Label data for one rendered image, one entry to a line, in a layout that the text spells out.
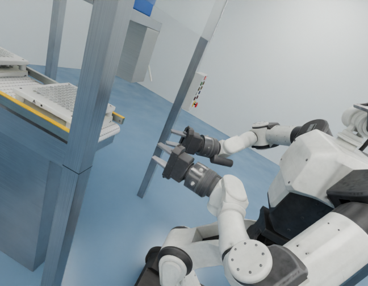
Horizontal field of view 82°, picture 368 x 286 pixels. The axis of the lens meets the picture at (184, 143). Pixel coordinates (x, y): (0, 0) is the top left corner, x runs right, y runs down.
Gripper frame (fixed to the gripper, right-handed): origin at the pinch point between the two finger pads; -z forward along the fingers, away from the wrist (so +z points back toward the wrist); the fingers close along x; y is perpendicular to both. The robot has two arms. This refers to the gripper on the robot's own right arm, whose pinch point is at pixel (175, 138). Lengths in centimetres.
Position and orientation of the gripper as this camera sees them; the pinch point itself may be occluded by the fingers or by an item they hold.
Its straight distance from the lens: 83.4
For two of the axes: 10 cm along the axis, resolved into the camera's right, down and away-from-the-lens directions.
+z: 9.0, 2.3, 3.8
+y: -2.2, -5.1, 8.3
